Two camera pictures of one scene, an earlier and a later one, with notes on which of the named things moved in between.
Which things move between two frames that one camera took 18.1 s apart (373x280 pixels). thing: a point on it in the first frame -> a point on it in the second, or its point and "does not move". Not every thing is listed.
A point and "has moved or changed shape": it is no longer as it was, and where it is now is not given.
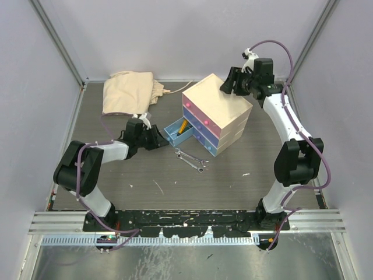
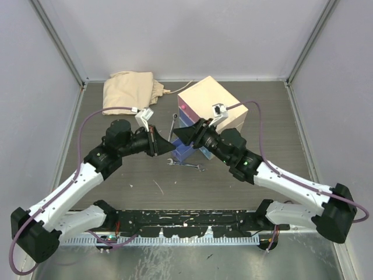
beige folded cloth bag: x=130 y=93 does not move
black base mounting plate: x=187 y=223 does not move
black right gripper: x=235 y=73 -> x=195 y=133
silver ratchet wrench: x=199 y=169 -> x=175 y=116
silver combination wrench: x=201 y=161 -> x=199 y=167
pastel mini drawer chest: x=216 y=119 has moved or changed shape
